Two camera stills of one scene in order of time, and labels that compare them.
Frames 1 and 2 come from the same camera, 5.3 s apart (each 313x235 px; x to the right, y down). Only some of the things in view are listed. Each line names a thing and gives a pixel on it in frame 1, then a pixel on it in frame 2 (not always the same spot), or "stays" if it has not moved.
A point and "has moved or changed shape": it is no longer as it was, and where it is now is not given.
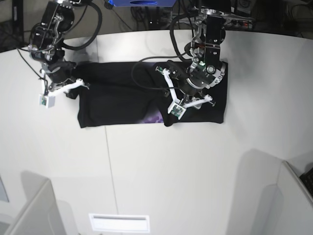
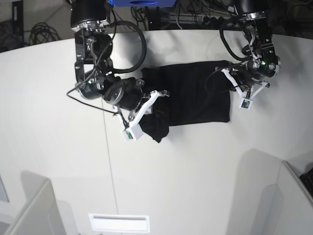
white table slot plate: [120, 223] stays
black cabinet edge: [18, 40] stays
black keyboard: [307, 178] stays
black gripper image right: [191, 82] -> [246, 76]
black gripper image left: [60, 71] -> [127, 93]
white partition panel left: [42, 216] stays
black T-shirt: [119, 92] has moved or changed shape
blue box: [143, 3] stays
